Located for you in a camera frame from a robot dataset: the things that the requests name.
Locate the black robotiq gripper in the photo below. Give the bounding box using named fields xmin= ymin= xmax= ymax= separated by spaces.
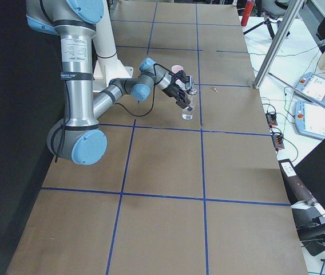
xmin=165 ymin=83 xmax=194 ymax=112

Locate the clear glass sauce bottle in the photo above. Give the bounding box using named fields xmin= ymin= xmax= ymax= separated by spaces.
xmin=181 ymin=87 xmax=197 ymax=120

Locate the pink plastic cup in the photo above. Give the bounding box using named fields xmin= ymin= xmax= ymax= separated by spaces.
xmin=171 ymin=65 xmax=184 ymax=74

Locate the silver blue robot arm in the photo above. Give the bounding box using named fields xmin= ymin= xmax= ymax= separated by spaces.
xmin=26 ymin=1 xmax=195 ymax=166

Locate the silver digital kitchen scale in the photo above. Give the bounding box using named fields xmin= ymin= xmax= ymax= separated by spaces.
xmin=192 ymin=76 xmax=197 ymax=89

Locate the small orange connector board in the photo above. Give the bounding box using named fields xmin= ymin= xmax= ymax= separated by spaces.
xmin=265 ymin=112 xmax=278 ymax=128

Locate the lower teach pendant tablet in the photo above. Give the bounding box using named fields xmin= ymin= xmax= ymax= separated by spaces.
xmin=295 ymin=101 xmax=325 ymax=140

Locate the teach pendant tablet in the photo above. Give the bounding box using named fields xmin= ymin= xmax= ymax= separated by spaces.
xmin=295 ymin=101 xmax=325 ymax=140
xmin=295 ymin=72 xmax=325 ymax=104

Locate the upper teach pendant tablet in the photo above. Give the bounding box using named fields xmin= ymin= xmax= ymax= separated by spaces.
xmin=295 ymin=72 xmax=325 ymax=104

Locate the grabber reacher stick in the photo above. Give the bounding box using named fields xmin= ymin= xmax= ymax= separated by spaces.
xmin=268 ymin=73 xmax=325 ymax=109

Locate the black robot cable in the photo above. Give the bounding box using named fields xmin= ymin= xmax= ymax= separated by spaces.
xmin=113 ymin=63 xmax=180 ymax=117

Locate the white pedestal column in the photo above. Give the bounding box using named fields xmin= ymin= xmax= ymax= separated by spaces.
xmin=93 ymin=1 xmax=133 ymax=93

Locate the black camera tripod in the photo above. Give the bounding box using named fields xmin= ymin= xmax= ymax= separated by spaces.
xmin=243 ymin=13 xmax=282 ymax=40

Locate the aluminium frame post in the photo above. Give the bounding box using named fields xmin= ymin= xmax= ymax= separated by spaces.
xmin=253 ymin=0 xmax=304 ymax=89

